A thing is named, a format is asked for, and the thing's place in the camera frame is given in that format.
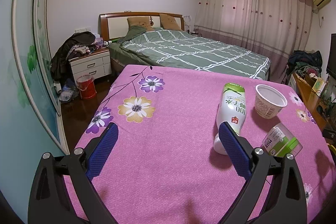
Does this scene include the white green drink bottle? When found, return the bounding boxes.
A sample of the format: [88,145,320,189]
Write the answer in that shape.
[212,82,247,156]

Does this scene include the left brown pillow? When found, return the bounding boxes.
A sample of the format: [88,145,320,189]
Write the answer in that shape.
[127,16,154,31]

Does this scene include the brown pillow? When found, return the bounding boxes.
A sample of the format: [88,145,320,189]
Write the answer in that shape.
[127,16,154,31]
[159,14,182,31]

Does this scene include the clear green label cup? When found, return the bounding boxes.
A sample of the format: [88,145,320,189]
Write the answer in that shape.
[261,123,303,157]

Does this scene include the pile of clothes on desk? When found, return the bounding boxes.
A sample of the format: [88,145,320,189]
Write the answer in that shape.
[286,50,322,77]

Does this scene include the red bucket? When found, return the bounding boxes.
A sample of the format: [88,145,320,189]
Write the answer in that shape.
[76,75,97,100]

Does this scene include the dark clothes on nightstand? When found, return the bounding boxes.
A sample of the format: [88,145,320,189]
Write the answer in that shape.
[50,31,96,83]

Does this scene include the white nightstand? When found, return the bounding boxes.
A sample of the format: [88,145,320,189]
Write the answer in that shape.
[70,48,112,81]

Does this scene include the right brown pillow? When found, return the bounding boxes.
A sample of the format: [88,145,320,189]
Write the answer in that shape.
[159,14,182,31]

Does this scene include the black television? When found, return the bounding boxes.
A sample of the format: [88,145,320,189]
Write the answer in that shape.
[326,34,336,79]

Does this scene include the bed with green plaid duvet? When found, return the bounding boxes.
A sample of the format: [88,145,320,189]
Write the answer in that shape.
[99,11,271,80]

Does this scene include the pink floral tablecloth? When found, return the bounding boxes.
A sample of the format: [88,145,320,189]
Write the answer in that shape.
[63,64,336,224]

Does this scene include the sliding wardrobe door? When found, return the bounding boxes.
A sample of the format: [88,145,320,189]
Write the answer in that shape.
[1,0,68,222]

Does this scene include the pink curtain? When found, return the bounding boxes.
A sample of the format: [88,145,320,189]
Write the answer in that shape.
[194,0,313,83]

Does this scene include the white yogurt tub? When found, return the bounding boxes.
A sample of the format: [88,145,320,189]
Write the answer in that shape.
[255,84,288,119]

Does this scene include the wooden desk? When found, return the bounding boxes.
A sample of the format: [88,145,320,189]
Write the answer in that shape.
[292,73,335,131]

